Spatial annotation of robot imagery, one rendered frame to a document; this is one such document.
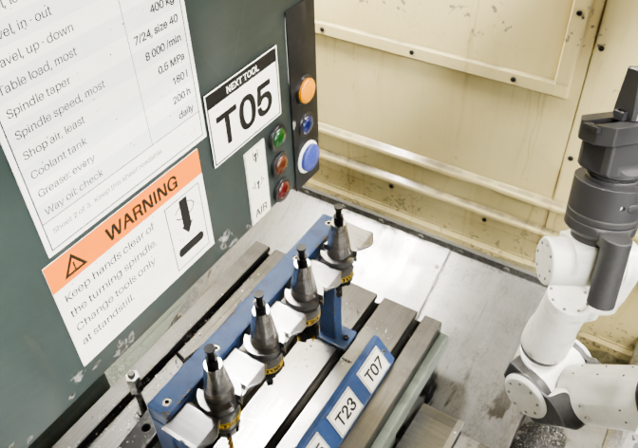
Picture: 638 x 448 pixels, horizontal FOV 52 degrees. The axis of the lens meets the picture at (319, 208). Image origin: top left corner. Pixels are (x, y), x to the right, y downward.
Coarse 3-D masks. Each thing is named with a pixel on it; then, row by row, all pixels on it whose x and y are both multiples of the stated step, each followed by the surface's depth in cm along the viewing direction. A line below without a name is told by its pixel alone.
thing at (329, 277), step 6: (312, 258) 114; (312, 264) 113; (318, 264) 113; (324, 264) 113; (312, 270) 112; (318, 270) 112; (324, 270) 112; (330, 270) 112; (336, 270) 112; (318, 276) 111; (324, 276) 111; (330, 276) 111; (336, 276) 111; (324, 282) 110; (330, 282) 110; (336, 282) 110; (324, 288) 109; (330, 288) 109
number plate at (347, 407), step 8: (344, 392) 124; (352, 392) 125; (344, 400) 123; (352, 400) 125; (336, 408) 122; (344, 408) 123; (352, 408) 124; (360, 408) 125; (328, 416) 120; (336, 416) 121; (344, 416) 122; (352, 416) 124; (336, 424) 121; (344, 424) 122; (344, 432) 122
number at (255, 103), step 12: (252, 84) 56; (264, 84) 58; (240, 96) 55; (252, 96) 57; (264, 96) 58; (240, 108) 56; (252, 108) 57; (264, 108) 59; (240, 120) 56; (252, 120) 58; (264, 120) 60; (240, 132) 57
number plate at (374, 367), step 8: (376, 352) 131; (368, 360) 130; (376, 360) 131; (384, 360) 132; (360, 368) 128; (368, 368) 129; (376, 368) 130; (384, 368) 132; (360, 376) 127; (368, 376) 129; (376, 376) 130; (368, 384) 128; (376, 384) 129
